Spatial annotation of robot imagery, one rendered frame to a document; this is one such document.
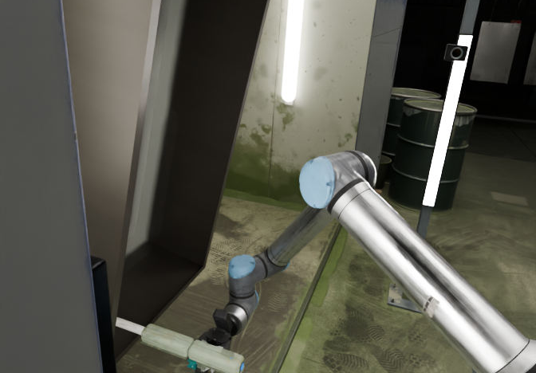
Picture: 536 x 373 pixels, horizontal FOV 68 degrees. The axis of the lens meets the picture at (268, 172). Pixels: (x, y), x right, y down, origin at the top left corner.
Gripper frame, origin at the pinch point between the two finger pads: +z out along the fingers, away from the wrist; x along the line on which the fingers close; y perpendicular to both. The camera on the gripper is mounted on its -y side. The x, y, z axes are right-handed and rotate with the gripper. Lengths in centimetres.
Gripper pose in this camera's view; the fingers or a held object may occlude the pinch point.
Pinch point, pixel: (200, 363)
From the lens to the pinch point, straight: 124.4
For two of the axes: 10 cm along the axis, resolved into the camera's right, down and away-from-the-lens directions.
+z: -3.2, 2.7, -9.1
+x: -9.4, -2.2, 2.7
